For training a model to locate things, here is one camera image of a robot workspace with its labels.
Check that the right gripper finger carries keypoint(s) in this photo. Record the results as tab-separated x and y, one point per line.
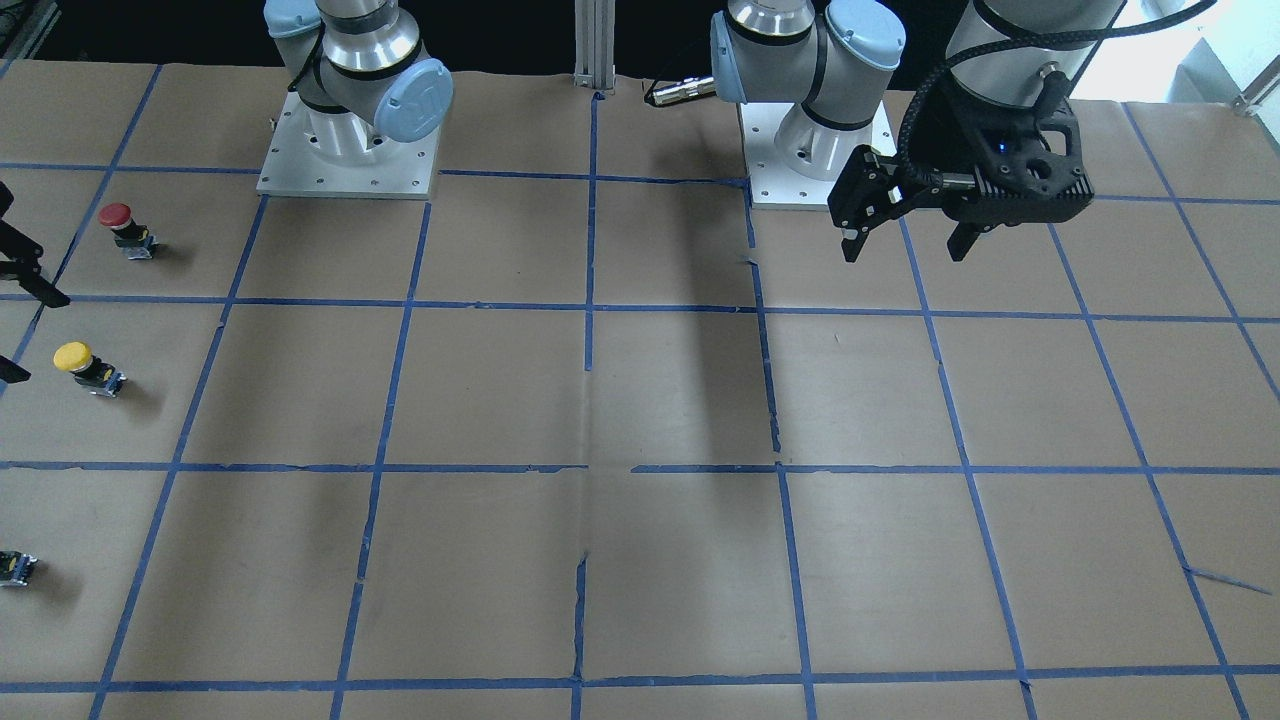
11	372
21	264

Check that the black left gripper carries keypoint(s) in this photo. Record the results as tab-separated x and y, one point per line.
938	142

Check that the yellow push button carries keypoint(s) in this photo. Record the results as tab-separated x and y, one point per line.
88	369

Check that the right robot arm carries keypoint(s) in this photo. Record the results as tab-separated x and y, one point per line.
143	181

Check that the red push button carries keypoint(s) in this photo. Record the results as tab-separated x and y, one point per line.
134	240

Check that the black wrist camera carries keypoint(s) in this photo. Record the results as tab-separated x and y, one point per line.
1029	168

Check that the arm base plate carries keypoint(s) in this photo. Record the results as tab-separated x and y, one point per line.
339	156
794	162

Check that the small black switch block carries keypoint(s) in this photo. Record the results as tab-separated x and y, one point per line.
17	568

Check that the silver cable connector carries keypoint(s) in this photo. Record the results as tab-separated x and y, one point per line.
687	90

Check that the aluminium frame post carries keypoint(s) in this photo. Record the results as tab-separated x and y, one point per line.
593	32

